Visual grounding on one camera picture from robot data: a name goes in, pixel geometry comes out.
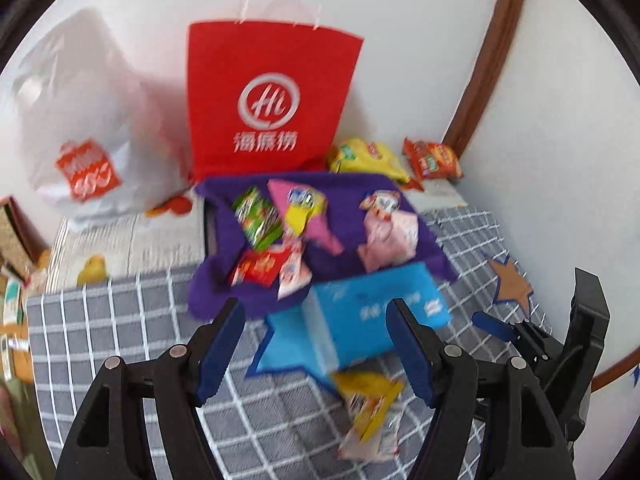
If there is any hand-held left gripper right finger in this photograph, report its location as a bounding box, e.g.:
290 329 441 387
385 297 573 480

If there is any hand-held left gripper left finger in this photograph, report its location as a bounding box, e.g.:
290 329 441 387
55 297 247 480

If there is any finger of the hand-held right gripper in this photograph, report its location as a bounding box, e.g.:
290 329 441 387
471 311 556 376

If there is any blue tissue box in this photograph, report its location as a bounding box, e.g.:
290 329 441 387
300 261 451 376

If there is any red and white snack packet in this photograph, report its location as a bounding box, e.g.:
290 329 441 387
229 247 288 288

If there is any white and red triangular packet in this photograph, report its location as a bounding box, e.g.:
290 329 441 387
276 240 313 301

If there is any pink and white snack packet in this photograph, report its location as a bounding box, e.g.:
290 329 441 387
337 400 403 463

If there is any pale pink snack packet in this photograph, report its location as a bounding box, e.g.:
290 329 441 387
357 189 421 275

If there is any green snack packet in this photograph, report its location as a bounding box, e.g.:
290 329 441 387
232 186 285 252

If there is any purple cloth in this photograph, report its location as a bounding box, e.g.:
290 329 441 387
189 171 458 322

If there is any pink and yellow snack packet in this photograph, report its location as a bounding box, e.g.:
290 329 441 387
267 178 346 256

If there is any brown star blue edge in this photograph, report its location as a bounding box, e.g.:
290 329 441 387
487 255 535 311

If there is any blue paper star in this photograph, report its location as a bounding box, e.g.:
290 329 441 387
245 307 346 396

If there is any grey checkered blanket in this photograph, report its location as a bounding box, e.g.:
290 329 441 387
25 207 553 480

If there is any small yellow object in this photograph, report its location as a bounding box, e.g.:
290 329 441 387
75 255 108 286

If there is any orange snack bag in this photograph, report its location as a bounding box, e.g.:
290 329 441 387
402 137 463 181

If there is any yellow snack bag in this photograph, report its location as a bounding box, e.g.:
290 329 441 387
327 138 412 183

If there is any cardboard box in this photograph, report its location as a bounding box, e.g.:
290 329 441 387
0 195 51 266

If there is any white plastic bag red print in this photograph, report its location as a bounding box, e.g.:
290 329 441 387
10 7 193 231

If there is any red paper shopping bag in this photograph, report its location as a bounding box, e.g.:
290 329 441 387
186 0 366 181

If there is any brown wooden door frame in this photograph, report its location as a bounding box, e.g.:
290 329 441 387
442 0 531 158

